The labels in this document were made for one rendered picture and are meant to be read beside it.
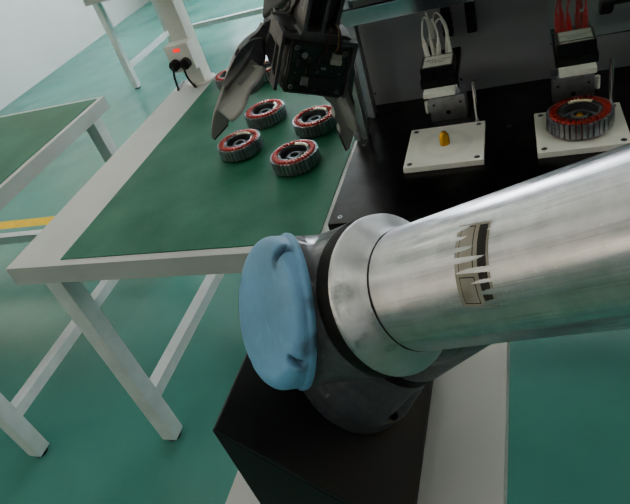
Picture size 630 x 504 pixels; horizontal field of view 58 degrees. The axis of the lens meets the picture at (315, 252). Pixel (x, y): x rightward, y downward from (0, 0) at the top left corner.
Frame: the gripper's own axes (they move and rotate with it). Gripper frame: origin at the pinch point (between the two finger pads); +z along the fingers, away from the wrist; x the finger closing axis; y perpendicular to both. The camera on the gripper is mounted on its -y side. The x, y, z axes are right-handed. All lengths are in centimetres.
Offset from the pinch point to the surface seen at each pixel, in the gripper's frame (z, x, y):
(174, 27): 30, -5, -137
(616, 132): 3, 64, -20
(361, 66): 11, 31, -62
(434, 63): 2, 39, -44
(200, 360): 125, 8, -81
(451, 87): 5, 41, -39
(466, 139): 13, 46, -35
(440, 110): 13, 46, -48
